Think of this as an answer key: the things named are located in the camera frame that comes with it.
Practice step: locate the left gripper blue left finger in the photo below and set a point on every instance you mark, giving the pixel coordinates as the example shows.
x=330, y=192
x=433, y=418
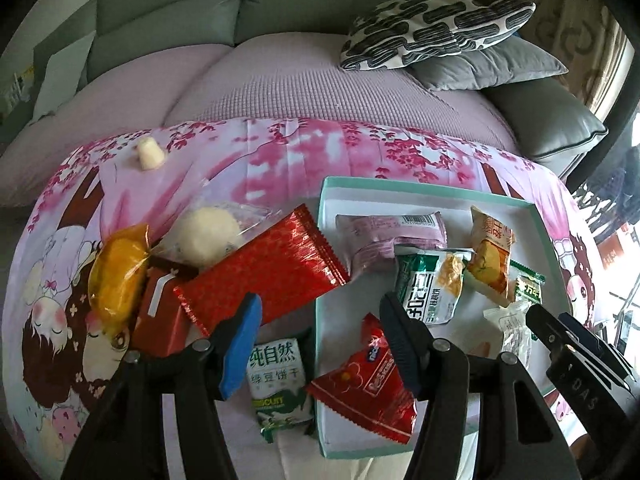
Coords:
x=238, y=341

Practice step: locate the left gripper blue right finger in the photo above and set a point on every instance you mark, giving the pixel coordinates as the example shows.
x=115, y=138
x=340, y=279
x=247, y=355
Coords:
x=410, y=343

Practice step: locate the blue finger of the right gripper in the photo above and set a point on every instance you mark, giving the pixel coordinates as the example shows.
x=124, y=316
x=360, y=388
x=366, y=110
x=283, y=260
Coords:
x=598, y=352
x=553, y=334

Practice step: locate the white printed snack packet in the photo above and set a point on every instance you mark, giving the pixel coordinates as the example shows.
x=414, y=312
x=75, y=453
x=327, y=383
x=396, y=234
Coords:
x=517, y=338

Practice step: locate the green mung bean biscuit pack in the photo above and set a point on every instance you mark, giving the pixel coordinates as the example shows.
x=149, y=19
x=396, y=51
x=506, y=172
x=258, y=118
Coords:
x=278, y=373

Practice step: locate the red nice kiss packet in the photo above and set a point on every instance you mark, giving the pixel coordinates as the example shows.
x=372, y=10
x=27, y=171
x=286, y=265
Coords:
x=367, y=388

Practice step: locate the green white cracker packet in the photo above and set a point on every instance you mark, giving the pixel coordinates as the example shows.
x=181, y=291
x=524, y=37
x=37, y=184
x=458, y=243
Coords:
x=429, y=283

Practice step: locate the small red box snack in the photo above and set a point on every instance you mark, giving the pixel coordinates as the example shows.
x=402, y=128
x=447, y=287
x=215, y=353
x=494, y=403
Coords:
x=162, y=325

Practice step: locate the orange cream cracker packet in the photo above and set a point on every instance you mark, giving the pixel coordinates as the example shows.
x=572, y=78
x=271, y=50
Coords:
x=491, y=241

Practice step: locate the large red patterned snack pack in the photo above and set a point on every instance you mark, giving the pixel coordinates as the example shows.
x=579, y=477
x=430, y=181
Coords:
x=289, y=265

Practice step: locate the pink snack packet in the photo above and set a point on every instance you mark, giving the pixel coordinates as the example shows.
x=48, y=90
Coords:
x=370, y=241

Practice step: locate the round white bun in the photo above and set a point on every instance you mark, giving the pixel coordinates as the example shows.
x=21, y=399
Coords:
x=204, y=234

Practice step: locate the orange bread packet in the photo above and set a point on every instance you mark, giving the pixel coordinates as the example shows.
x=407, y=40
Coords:
x=116, y=279

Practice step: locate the small cream jelly cup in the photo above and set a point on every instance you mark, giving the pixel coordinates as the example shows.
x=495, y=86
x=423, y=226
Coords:
x=150, y=154

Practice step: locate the teal shallow cardboard tray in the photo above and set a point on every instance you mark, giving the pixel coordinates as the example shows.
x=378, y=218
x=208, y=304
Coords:
x=339, y=313

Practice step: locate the grey cushion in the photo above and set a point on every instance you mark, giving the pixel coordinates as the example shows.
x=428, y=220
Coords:
x=508, y=62

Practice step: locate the black white patterned pillow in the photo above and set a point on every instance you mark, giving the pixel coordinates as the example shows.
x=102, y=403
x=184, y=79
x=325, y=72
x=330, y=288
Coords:
x=398, y=33

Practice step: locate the pale pillow on sofa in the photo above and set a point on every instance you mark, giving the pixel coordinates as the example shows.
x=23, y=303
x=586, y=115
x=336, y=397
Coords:
x=62, y=77

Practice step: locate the grey sofa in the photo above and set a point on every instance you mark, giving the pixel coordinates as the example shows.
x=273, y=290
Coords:
x=552, y=127

